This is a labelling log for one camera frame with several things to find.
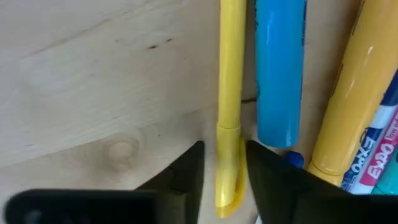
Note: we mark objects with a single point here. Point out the fat yellow Sharpie highlighter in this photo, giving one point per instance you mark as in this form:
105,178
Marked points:
351,102

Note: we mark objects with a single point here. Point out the pink Expo marker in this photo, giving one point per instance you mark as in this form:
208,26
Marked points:
381,161

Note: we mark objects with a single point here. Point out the fat blue highlighter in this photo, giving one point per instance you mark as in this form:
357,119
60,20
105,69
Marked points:
280,77

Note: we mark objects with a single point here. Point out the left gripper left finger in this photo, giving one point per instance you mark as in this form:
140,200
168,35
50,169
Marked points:
174,193

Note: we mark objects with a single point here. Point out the thin yellow highlighter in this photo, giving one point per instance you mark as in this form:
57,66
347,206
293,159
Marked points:
231,77

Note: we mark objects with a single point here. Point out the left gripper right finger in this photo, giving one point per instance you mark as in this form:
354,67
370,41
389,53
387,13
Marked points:
295,199

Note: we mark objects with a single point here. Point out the fat teal highlighter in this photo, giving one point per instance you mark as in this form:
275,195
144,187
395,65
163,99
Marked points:
390,183

